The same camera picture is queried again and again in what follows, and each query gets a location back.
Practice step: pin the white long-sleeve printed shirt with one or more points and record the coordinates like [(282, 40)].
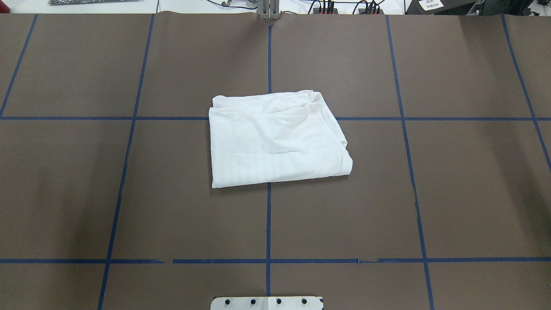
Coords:
[(275, 137)]

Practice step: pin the aluminium frame post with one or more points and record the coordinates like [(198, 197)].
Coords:
[(268, 9)]

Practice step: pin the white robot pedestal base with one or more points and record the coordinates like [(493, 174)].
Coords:
[(268, 303)]

